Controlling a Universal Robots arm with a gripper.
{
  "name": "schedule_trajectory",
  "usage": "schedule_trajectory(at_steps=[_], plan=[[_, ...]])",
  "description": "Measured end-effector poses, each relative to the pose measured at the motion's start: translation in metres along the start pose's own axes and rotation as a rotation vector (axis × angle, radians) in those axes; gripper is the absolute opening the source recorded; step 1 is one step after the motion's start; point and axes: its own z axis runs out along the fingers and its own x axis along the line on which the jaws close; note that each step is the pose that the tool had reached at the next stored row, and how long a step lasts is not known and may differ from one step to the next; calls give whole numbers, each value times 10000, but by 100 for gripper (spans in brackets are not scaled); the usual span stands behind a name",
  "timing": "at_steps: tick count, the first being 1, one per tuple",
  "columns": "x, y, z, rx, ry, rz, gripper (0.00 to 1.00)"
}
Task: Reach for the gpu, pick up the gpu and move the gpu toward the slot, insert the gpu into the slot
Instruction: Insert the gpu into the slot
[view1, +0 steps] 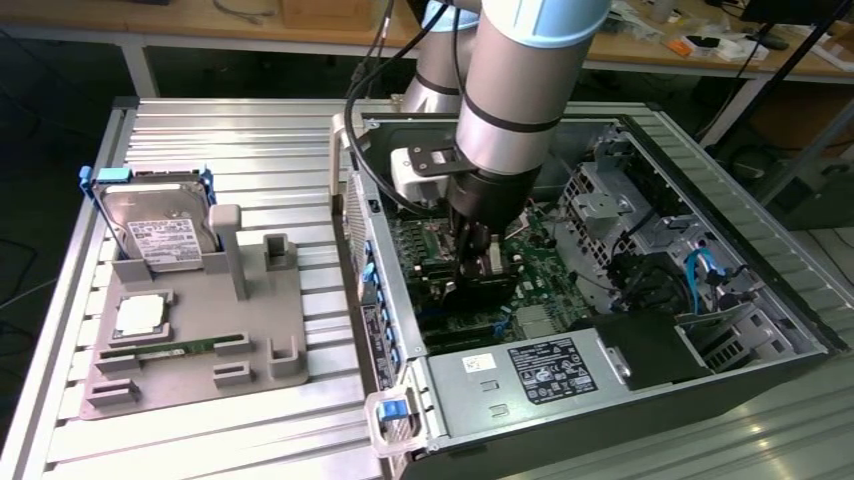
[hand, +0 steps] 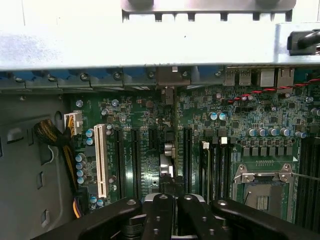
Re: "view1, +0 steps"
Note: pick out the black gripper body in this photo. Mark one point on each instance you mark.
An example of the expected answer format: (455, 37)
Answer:
(489, 200)

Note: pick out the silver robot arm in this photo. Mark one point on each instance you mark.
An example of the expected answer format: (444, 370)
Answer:
(520, 75)

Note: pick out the black expansion slot blue latch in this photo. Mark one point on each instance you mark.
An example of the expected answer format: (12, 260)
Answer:
(467, 335)

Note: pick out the green motherboard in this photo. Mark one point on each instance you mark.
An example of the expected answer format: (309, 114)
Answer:
(540, 280)

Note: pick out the metal drive cage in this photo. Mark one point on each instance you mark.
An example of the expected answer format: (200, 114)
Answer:
(600, 207)

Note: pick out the silver chipset heatsink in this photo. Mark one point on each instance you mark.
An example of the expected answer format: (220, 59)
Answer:
(540, 320)

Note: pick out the silver power supply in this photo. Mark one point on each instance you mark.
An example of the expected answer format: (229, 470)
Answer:
(467, 395)

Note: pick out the black plastic shroud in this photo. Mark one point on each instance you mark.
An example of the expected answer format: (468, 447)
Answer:
(647, 345)

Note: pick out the clear plastic bags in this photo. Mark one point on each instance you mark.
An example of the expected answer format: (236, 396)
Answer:
(649, 25)

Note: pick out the grey parts rack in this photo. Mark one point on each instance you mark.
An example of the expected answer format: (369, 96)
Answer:
(200, 310)

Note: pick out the metal disk bay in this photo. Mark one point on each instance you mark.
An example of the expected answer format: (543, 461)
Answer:
(730, 350)

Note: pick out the orange white box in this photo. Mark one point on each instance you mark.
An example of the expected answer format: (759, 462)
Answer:
(707, 47)

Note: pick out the black open PC case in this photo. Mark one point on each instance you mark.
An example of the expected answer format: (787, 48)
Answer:
(667, 425)

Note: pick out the silver hard disk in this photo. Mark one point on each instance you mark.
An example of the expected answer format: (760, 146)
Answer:
(166, 230)

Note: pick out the green RAM stick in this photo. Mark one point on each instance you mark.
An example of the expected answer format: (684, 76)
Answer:
(173, 349)

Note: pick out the dark grey computer tower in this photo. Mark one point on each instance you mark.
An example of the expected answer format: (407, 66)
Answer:
(820, 200)

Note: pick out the silver CPU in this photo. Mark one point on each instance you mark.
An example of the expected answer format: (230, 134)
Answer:
(140, 315)

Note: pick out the black computer mouse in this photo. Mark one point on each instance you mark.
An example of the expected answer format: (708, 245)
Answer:
(774, 42)

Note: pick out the blue disk carrier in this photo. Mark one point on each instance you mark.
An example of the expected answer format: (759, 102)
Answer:
(109, 176)

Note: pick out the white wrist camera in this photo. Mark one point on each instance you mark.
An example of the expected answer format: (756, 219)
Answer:
(409, 180)

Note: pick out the wooden desk white frame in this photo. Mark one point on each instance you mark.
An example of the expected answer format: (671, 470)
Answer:
(667, 55)

